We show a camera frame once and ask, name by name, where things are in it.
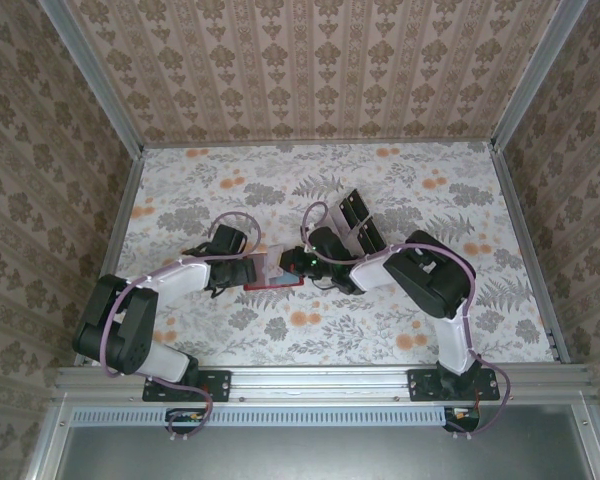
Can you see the red leather card holder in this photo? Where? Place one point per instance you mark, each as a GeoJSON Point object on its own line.
{"type": "Point", "coordinates": [285, 281]}

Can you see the pink credit card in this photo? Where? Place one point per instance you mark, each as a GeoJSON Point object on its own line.
{"type": "Point", "coordinates": [272, 265]}
{"type": "Point", "coordinates": [358, 240]}
{"type": "Point", "coordinates": [341, 220]}

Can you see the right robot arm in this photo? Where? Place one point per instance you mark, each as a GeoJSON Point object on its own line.
{"type": "Point", "coordinates": [375, 272]}

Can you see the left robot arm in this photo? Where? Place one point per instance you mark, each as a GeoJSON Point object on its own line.
{"type": "Point", "coordinates": [180, 275]}

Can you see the black credit card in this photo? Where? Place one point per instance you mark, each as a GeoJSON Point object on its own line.
{"type": "Point", "coordinates": [349, 212]}
{"type": "Point", "coordinates": [367, 242]}
{"type": "Point", "coordinates": [360, 204]}
{"type": "Point", "coordinates": [376, 235]}

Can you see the floral tablecloth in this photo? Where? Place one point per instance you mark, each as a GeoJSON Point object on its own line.
{"type": "Point", "coordinates": [380, 340]}

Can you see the grey metal panel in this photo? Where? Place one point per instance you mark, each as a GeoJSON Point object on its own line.
{"type": "Point", "coordinates": [330, 455]}

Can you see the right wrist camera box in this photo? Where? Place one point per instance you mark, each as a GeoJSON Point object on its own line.
{"type": "Point", "coordinates": [310, 246]}

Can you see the thin aluminium end rail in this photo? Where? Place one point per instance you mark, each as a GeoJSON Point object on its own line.
{"type": "Point", "coordinates": [320, 144]}

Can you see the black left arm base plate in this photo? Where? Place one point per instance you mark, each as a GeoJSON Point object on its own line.
{"type": "Point", "coordinates": [220, 385]}

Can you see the aluminium side rail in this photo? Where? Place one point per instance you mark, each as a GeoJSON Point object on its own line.
{"type": "Point", "coordinates": [115, 240]}
{"type": "Point", "coordinates": [521, 225]}

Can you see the aluminium mounting rail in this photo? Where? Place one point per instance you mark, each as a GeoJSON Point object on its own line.
{"type": "Point", "coordinates": [320, 382]}

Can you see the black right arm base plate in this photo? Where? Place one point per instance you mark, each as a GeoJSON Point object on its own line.
{"type": "Point", "coordinates": [420, 385]}

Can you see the aluminium corner post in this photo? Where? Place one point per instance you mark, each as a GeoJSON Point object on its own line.
{"type": "Point", "coordinates": [94, 75]}
{"type": "Point", "coordinates": [536, 75]}

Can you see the aluminium frame bar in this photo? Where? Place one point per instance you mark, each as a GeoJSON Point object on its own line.
{"type": "Point", "coordinates": [45, 440]}
{"type": "Point", "coordinates": [592, 440]}

